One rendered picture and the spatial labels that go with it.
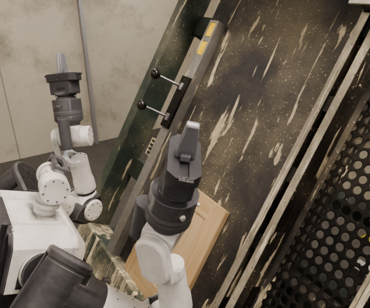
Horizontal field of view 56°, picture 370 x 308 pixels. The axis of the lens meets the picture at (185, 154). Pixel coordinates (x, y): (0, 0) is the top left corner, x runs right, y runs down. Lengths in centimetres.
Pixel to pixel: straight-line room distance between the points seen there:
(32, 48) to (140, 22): 128
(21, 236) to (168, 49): 96
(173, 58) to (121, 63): 303
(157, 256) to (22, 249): 29
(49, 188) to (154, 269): 30
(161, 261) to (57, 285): 20
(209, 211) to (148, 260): 44
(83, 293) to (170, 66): 102
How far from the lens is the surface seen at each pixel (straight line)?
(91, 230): 156
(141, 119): 150
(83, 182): 123
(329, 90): 89
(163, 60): 149
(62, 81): 115
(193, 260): 111
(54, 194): 84
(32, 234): 83
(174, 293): 77
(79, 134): 114
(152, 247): 65
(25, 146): 447
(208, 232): 107
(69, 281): 72
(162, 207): 60
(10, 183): 108
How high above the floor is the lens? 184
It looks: 26 degrees down
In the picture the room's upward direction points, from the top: straight up
